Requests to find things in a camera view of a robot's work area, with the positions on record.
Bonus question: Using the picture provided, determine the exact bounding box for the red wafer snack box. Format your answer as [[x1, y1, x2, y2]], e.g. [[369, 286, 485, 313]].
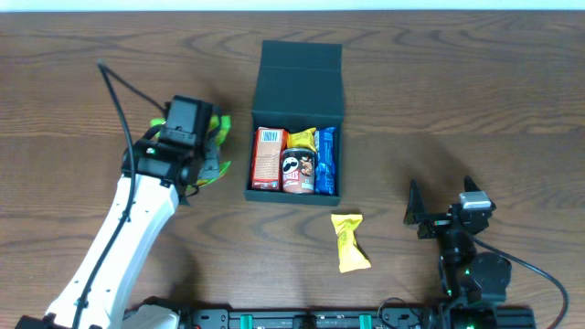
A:
[[250, 127, 288, 191]]

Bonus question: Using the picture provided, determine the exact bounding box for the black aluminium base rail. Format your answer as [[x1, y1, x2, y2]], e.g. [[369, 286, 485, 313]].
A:
[[122, 306, 537, 329]]

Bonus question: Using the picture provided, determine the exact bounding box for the green Haribo gummy bag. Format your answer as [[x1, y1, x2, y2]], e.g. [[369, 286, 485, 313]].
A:
[[149, 113, 232, 188]]

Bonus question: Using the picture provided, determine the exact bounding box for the black gift box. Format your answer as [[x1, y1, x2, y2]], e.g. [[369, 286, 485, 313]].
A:
[[243, 40, 345, 207]]

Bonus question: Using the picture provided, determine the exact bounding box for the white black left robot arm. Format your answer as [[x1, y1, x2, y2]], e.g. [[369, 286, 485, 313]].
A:
[[17, 125, 218, 328]]

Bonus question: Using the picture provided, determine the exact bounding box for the blue Oreo cookie pack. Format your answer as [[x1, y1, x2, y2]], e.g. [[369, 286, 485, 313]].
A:
[[314, 127, 336, 196]]

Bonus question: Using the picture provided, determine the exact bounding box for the small orange candy wrapper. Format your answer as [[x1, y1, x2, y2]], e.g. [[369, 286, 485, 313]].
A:
[[287, 127, 316, 152]]

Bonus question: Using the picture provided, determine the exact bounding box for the yellow candy wrapper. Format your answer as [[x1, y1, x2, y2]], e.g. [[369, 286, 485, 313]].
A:
[[331, 214, 371, 273]]

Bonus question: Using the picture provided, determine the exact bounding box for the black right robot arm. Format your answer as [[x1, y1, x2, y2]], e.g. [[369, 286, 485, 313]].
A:
[[404, 176, 512, 328]]

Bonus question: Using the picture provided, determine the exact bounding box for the red Pringles can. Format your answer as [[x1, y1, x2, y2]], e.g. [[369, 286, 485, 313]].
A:
[[282, 148, 315, 194]]

